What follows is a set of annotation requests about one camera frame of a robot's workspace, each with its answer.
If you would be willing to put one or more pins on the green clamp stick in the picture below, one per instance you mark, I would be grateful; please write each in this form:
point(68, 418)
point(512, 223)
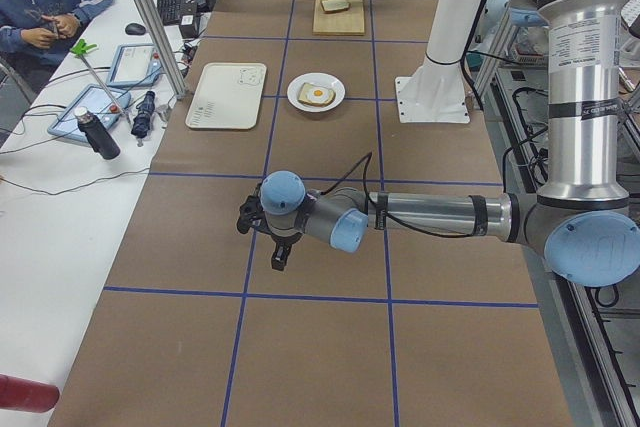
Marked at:
point(80, 49)

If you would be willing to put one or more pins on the cream bear tray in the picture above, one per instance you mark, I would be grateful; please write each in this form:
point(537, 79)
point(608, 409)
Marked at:
point(227, 97)

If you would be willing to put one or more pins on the black water bottle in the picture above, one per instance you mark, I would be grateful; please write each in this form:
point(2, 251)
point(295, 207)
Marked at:
point(96, 134)

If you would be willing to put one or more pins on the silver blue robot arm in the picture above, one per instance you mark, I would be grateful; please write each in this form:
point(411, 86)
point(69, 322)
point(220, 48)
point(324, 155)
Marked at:
point(577, 220)

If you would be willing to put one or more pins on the folded dark blue umbrella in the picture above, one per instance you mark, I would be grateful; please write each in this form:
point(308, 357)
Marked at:
point(142, 121)

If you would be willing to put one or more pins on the white camera pedestal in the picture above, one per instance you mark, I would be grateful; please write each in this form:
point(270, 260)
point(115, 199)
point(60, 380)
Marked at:
point(435, 93)

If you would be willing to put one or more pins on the far blue teach pendant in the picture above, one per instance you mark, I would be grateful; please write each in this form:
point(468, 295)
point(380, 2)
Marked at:
point(134, 66)

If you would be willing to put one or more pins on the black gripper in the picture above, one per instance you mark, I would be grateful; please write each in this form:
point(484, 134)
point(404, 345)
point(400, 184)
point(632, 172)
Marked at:
point(279, 241)

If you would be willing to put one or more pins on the wooden cutting board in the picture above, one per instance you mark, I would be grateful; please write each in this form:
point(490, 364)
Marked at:
point(347, 23)

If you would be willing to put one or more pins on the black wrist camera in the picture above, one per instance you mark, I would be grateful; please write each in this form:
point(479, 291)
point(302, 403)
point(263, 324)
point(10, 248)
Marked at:
point(251, 216)

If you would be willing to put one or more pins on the bread slice under egg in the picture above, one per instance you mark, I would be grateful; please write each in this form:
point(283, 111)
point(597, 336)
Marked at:
point(302, 95)

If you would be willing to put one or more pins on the aluminium frame post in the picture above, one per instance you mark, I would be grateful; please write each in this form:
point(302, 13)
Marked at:
point(151, 19)

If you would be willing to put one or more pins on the red bottle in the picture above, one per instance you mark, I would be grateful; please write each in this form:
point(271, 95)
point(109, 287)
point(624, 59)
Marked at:
point(27, 395)

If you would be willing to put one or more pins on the white round plate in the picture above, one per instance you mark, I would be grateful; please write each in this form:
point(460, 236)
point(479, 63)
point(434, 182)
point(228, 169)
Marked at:
point(323, 79)

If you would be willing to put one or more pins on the black computer mouse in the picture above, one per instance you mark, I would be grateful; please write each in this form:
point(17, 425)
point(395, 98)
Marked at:
point(135, 29)

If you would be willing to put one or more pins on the black keyboard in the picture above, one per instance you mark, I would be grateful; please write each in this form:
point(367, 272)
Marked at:
point(169, 11)

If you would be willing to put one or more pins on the bread slice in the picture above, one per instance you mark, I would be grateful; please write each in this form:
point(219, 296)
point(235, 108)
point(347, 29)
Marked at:
point(302, 95)
point(334, 6)

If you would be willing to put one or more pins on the fried egg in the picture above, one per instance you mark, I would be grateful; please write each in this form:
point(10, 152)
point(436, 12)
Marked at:
point(318, 95)

